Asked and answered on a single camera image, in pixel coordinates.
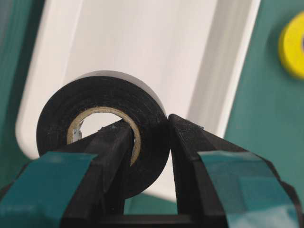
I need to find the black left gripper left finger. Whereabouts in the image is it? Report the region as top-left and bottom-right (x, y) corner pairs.
(0, 120), (132, 228)

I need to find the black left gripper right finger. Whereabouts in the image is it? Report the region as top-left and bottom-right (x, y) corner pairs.
(169, 114), (304, 228)

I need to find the black tape roll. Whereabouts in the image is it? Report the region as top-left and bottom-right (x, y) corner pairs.
(36, 70), (170, 198)

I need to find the white plastic tray case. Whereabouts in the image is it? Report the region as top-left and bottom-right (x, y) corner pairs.
(15, 0), (262, 204)

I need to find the yellow tape roll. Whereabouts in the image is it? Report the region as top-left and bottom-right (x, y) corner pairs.
(278, 11), (304, 80)

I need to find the green table cloth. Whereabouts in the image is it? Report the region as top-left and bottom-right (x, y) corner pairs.
(0, 0), (304, 217)

